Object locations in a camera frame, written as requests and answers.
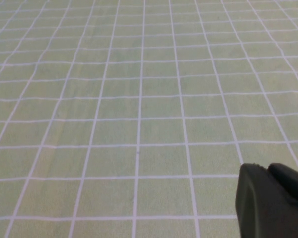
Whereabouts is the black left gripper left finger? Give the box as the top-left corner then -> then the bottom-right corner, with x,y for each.
235,163 -> 298,238

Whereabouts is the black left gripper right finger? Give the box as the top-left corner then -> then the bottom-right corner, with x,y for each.
267,162 -> 298,208

